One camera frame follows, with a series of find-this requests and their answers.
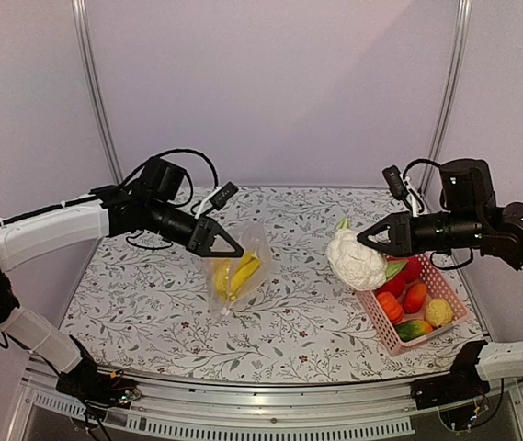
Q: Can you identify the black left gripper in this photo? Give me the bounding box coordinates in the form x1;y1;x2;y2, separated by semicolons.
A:
146;198;244;258

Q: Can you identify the yellow toy banana bunch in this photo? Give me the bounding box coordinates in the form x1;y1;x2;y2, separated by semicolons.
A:
229;253;260;301

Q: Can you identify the yellow toy lemon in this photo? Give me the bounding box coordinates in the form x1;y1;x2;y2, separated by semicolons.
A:
212;259;232;300

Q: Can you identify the clear zip top bag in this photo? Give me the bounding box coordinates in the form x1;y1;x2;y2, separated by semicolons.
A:
202;221;272;321

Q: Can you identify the red toy apple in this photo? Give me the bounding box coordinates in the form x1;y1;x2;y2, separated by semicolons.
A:
376;275;406;298
399;256;423;284

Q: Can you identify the white toy cauliflower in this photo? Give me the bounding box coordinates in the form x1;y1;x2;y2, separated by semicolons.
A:
326;218;408;291

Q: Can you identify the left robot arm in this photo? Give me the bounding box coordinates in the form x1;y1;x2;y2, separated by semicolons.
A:
0;153;244;399

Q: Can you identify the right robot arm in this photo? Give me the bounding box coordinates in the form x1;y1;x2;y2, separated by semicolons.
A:
357;158;523;401

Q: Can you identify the red orange toy mango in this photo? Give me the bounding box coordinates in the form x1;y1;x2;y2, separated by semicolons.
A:
403;282;428;314

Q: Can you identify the orange toy tangerine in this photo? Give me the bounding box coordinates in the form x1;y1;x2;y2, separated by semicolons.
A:
376;292;404;324

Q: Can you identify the pink plastic basket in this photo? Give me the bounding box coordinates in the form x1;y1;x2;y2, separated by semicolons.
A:
357;254;470;356

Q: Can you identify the floral table mat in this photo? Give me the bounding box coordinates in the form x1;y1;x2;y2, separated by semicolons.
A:
62;187;483;383

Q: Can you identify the yellow toy corn piece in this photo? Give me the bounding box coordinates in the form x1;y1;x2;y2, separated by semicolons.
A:
425;298;454;328

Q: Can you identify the green orange toy mango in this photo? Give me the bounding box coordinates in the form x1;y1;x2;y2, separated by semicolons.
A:
394;319;434;343

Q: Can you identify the small circuit board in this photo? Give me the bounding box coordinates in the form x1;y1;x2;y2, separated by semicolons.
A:
114;387;142;408

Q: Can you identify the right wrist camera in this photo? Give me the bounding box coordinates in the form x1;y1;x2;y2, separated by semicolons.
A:
382;165;426;217

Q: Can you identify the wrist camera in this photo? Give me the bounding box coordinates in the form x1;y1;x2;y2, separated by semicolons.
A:
382;165;426;217
191;182;239;218

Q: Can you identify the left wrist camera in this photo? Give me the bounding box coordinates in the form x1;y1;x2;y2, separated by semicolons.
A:
191;182;239;218

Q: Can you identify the front aluminium rail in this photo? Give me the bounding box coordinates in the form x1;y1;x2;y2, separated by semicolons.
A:
8;358;523;440

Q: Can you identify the right aluminium frame post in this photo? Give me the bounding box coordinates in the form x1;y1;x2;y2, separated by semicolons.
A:
417;0;472;194

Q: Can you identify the aluminium frame post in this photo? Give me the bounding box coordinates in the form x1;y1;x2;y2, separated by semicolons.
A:
71;0;124;184
417;0;472;194

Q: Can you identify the left aluminium frame post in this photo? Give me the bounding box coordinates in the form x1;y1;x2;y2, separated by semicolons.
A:
71;0;124;184

